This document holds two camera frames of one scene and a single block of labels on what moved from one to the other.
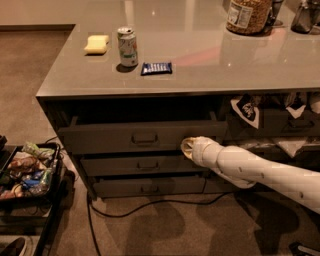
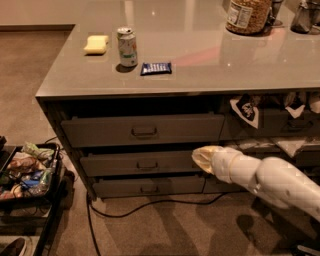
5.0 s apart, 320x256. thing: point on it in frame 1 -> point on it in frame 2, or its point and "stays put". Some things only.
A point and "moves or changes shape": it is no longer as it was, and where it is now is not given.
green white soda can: [127, 46] stays put
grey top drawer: [136, 137] moves or changes shape
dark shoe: [13, 247] stays put
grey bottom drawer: [149, 185] stays put
